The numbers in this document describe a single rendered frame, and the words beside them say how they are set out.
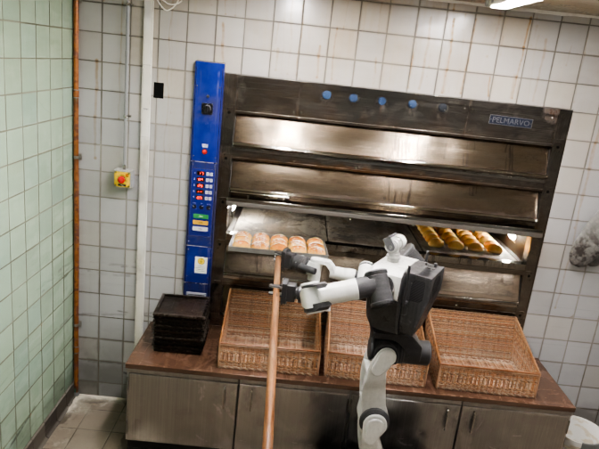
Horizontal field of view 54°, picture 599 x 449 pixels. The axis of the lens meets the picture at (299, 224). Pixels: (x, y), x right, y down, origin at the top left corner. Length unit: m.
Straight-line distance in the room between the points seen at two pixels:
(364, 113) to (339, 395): 1.56
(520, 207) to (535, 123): 0.48
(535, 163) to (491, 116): 0.38
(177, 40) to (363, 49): 1.01
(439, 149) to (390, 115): 0.34
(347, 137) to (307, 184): 0.35
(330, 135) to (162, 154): 0.96
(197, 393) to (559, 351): 2.23
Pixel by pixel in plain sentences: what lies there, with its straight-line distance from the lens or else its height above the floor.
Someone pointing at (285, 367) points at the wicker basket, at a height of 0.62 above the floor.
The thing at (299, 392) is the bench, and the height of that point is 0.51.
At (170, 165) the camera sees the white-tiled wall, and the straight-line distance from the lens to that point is 3.46.
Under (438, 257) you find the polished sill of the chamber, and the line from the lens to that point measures 3.60.
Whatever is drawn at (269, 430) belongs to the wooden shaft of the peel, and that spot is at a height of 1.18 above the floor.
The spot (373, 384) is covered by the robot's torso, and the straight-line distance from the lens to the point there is 2.80.
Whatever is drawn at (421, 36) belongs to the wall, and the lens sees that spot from 3.38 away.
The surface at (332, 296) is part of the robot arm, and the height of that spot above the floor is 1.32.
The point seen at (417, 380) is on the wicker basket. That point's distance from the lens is 3.33.
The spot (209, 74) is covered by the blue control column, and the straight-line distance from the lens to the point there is 3.33.
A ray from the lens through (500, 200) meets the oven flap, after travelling 3.60.
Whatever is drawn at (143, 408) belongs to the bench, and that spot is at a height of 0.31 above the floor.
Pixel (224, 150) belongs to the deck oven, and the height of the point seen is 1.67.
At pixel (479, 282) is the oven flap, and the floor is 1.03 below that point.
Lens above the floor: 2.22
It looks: 16 degrees down
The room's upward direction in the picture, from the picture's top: 6 degrees clockwise
